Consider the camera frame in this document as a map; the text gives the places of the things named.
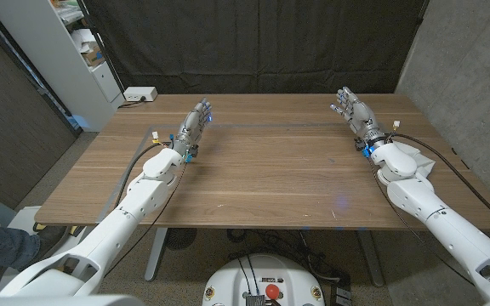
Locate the white shelf cabinet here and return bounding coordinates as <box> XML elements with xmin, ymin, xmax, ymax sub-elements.
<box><xmin>0</xmin><ymin>0</ymin><xmax>126</xmax><ymax>133</ymax></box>

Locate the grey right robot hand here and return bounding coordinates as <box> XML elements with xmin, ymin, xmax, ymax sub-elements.
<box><xmin>329</xmin><ymin>86</ymin><xmax>393</xmax><ymax>158</ymax></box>

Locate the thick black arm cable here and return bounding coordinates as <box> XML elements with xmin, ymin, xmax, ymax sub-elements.
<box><xmin>115</xmin><ymin>142</ymin><xmax>174</xmax><ymax>209</ymax></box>
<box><xmin>385</xmin><ymin>132</ymin><xmax>490</xmax><ymax>235</ymax></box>

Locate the black curtain backdrop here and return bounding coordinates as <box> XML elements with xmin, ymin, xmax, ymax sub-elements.
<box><xmin>82</xmin><ymin>0</ymin><xmax>431</xmax><ymax>95</ymax></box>

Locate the black round slotted disc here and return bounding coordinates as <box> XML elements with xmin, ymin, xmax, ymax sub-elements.
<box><xmin>164</xmin><ymin>228</ymin><xmax>198</xmax><ymax>251</ymax></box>

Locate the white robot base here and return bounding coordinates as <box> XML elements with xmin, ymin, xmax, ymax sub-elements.
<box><xmin>201</xmin><ymin>253</ymin><xmax>326</xmax><ymax>306</ymax></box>

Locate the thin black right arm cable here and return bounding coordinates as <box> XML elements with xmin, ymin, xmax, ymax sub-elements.
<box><xmin>365</xmin><ymin>156</ymin><xmax>476</xmax><ymax>286</ymax></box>

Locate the grey table leg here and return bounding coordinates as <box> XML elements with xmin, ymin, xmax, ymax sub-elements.
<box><xmin>144</xmin><ymin>227</ymin><xmax>169</xmax><ymax>282</ymax></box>
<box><xmin>357</xmin><ymin>230</ymin><xmax>385</xmax><ymax>288</ymax></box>

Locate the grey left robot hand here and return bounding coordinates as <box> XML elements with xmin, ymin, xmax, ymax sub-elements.
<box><xmin>170</xmin><ymin>97</ymin><xmax>214</xmax><ymax>165</ymax></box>

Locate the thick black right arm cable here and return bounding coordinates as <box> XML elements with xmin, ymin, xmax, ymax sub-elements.
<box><xmin>385</xmin><ymin>132</ymin><xmax>490</xmax><ymax>235</ymax></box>

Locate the white cloth napkin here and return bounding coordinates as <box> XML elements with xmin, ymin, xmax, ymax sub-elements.
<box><xmin>393</xmin><ymin>139</ymin><xmax>436</xmax><ymax>179</ymax></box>

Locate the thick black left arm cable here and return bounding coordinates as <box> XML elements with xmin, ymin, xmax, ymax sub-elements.
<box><xmin>115</xmin><ymin>142</ymin><xmax>174</xmax><ymax>209</ymax></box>

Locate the white floor platform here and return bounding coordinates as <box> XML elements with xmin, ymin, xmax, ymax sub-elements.
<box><xmin>9</xmin><ymin>206</ymin><xmax>44</xmax><ymax>235</ymax></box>

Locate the brown cardboard box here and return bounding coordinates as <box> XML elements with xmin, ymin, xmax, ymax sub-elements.
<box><xmin>83</xmin><ymin>42</ymin><xmax>105</xmax><ymax>67</ymax></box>

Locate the white power strip box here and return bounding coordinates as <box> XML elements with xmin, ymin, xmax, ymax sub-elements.
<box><xmin>122</xmin><ymin>86</ymin><xmax>158</xmax><ymax>103</ymax></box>

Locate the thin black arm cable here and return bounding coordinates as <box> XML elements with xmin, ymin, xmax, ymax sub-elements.
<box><xmin>365</xmin><ymin>156</ymin><xmax>476</xmax><ymax>286</ymax></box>
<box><xmin>103</xmin><ymin>162</ymin><xmax>187</xmax><ymax>278</ymax></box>

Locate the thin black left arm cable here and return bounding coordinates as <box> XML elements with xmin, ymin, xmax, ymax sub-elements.
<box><xmin>103</xmin><ymin>162</ymin><xmax>187</xmax><ymax>278</ymax></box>

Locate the black floor cable bundle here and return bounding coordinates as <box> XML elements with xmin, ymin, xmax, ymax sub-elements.
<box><xmin>227</xmin><ymin>229</ymin><xmax>352</xmax><ymax>286</ymax></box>

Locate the black shoe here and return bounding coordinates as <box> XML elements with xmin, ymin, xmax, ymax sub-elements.
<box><xmin>36</xmin><ymin>224</ymin><xmax>67</xmax><ymax>256</ymax></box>

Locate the white papers stack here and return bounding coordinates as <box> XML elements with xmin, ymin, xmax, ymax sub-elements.
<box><xmin>70</xmin><ymin>28</ymin><xmax>97</xmax><ymax>54</ymax></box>

